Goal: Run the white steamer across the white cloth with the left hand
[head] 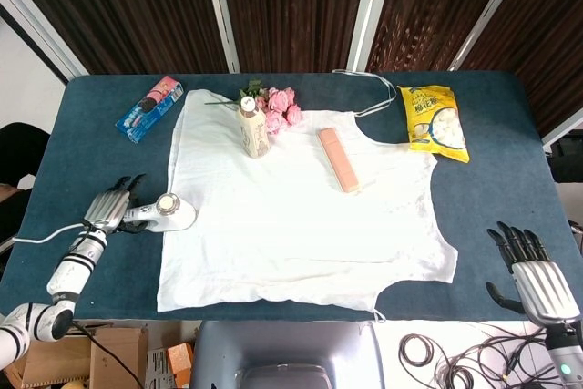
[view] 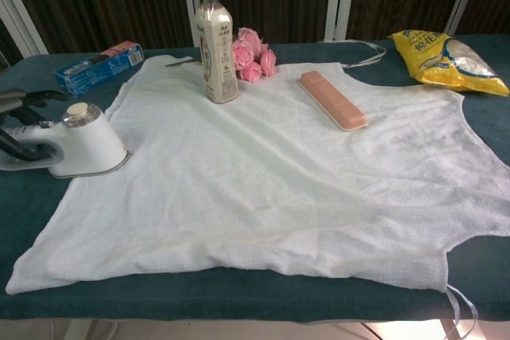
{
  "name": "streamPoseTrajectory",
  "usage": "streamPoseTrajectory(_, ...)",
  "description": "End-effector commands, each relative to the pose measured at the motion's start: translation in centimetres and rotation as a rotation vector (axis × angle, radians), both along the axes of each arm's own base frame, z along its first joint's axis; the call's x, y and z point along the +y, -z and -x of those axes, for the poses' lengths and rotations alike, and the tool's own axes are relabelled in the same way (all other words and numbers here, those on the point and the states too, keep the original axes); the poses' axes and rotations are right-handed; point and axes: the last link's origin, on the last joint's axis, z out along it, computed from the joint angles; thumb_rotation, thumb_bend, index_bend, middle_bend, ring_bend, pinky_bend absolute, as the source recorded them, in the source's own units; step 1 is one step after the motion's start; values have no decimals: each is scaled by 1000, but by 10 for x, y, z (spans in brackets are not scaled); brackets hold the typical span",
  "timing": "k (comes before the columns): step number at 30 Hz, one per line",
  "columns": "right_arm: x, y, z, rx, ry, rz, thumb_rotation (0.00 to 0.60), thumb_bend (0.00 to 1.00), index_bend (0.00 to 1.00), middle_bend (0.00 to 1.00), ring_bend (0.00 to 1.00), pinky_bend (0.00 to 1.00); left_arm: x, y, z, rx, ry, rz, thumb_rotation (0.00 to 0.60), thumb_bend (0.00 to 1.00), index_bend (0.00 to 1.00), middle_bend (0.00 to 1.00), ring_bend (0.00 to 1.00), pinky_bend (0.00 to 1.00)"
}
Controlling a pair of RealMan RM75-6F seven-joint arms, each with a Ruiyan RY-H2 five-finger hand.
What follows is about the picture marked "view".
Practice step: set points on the white handheld steam iron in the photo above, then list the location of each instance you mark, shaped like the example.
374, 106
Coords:
91, 145

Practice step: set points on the pink oblong plastic case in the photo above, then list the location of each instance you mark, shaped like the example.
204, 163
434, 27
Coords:
332, 101

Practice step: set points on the yellow marshmallow snack bag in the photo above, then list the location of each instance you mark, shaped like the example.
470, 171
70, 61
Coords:
434, 61

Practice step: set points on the blue pink cookie box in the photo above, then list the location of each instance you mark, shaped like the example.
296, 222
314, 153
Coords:
99, 67

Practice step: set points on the beige milk tea bottle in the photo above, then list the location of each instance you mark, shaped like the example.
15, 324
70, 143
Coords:
217, 49

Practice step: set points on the white sleeveless cloth garment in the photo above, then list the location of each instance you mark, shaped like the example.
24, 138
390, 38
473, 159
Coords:
279, 177

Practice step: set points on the pink rose bouquet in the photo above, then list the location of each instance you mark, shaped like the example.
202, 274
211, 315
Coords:
249, 57

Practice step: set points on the dark teal table cover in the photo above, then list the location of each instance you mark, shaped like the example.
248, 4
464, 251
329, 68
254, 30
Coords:
28, 212

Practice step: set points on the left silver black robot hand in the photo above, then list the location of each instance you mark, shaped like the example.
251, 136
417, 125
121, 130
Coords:
12, 101

